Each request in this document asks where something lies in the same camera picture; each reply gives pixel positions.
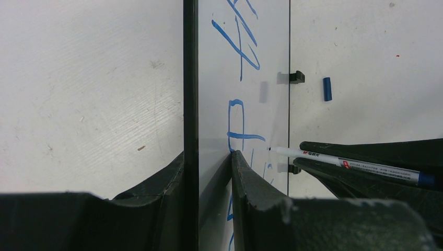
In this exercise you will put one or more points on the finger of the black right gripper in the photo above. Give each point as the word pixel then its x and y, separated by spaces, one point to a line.
pixel 422 155
pixel 353 184

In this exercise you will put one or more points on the black framed whiteboard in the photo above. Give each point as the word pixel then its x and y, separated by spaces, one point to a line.
pixel 236 98

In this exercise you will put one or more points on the blue marker cap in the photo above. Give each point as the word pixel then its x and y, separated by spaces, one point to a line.
pixel 327 89

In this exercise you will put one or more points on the blue whiteboard marker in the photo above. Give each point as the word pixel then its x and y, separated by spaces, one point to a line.
pixel 407 176

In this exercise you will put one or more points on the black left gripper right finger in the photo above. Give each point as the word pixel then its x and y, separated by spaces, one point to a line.
pixel 267 219

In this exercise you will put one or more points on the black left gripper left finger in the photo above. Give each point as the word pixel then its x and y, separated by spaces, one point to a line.
pixel 149 216

